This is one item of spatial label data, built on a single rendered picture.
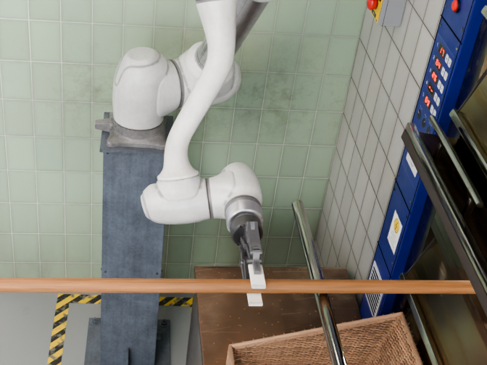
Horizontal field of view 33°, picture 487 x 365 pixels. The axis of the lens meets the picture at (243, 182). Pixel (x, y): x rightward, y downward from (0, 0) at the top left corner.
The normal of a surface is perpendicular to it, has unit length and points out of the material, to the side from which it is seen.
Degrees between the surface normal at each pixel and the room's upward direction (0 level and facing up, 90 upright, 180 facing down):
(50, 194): 90
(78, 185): 90
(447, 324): 70
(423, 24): 90
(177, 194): 56
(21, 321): 0
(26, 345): 0
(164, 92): 81
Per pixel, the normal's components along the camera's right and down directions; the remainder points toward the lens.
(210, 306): 0.11, -0.80
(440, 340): -0.89, -0.29
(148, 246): 0.07, 0.60
